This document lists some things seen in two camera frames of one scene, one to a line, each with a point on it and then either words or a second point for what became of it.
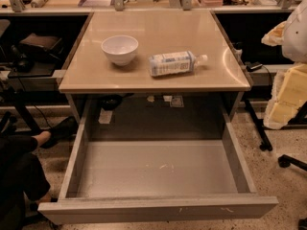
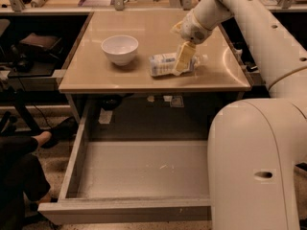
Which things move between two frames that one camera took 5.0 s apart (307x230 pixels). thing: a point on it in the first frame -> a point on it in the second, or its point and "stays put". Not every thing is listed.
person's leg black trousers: x=22 y=176 stays put
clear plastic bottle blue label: x=175 y=62 stays put
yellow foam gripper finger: x=274 y=36 -> x=191 y=30
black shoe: x=65 y=129 stays put
